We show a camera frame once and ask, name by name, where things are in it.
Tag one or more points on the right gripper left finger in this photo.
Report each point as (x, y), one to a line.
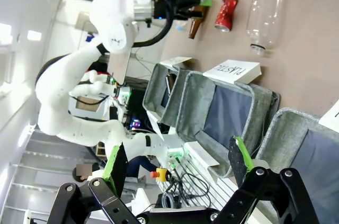
(116, 165)

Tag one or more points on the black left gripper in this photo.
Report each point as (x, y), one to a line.
(182, 3)

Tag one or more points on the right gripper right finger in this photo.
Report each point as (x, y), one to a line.
(239, 155)

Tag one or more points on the brown glass bottle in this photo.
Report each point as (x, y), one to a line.
(195, 26)

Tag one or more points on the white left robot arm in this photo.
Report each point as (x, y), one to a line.
(74, 75)

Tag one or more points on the crushed red can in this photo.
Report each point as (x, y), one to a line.
(225, 12)

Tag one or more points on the grey felt basket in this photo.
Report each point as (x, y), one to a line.
(164, 94)
(299, 160)
(225, 120)

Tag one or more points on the white paper basket label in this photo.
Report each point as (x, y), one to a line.
(201, 156)
(156, 126)

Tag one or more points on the person in background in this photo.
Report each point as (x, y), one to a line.
(137, 167)

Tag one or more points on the yellow red emergency stop button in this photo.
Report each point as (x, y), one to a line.
(160, 174)

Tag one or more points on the white paper sign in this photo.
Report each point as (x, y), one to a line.
(176, 61)
(330, 116)

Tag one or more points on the white power strip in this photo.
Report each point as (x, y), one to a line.
(175, 153)

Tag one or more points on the clear plastic bottle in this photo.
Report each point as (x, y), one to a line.
(265, 12)

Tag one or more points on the white box with beige panel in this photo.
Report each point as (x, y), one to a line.
(87, 105)

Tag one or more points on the white sign reading plastic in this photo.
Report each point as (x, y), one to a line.
(233, 71)

